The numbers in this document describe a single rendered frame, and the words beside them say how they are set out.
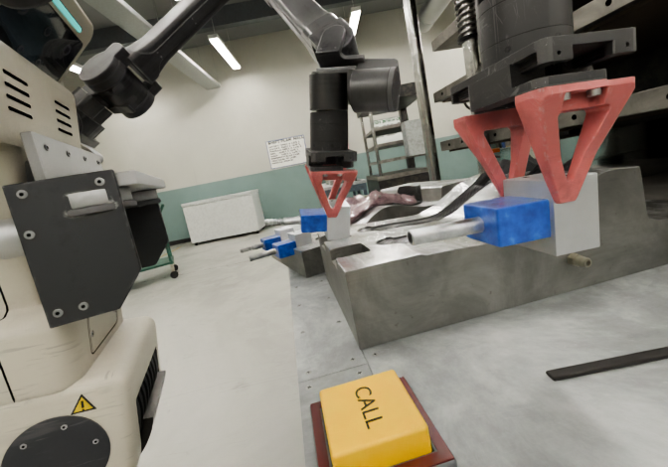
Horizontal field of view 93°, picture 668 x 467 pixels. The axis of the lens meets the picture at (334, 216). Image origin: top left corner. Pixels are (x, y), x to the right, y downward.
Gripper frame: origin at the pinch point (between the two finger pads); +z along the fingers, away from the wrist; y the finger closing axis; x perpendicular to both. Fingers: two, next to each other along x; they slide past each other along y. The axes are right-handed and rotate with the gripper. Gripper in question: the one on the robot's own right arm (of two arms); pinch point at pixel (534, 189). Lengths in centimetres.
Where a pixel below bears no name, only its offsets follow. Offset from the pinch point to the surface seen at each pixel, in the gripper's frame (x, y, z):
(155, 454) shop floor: 90, 107, 98
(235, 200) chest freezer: 124, 677, 21
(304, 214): 16.1, 27.2, 1.9
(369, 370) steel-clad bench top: 13.6, 6.6, 15.6
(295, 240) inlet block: 18.1, 43.8, 9.0
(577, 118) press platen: -67, 59, -8
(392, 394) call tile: 13.8, -2.0, 11.9
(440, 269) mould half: 3.3, 10.3, 8.7
